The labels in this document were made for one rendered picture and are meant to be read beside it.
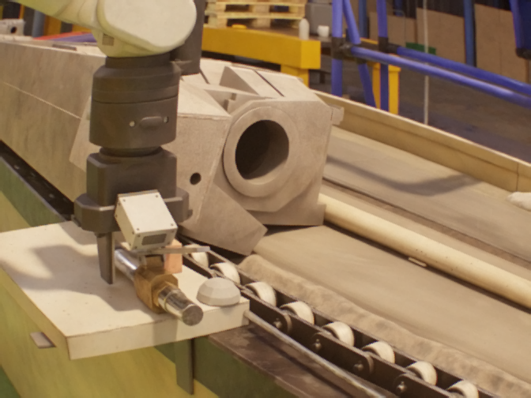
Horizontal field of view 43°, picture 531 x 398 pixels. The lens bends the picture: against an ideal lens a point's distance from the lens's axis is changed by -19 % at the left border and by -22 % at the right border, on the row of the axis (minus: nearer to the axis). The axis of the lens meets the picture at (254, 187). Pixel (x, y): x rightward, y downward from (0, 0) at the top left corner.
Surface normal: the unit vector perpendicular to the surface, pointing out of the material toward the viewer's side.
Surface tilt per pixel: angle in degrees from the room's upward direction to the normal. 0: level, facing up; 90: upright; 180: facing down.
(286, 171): 90
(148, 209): 30
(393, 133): 91
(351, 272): 0
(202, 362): 90
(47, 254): 0
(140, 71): 45
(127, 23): 90
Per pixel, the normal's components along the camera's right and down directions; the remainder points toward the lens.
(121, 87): -0.11, 0.27
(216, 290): -0.04, -0.38
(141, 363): -0.82, 0.11
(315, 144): 0.57, 0.25
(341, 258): 0.05, -0.96
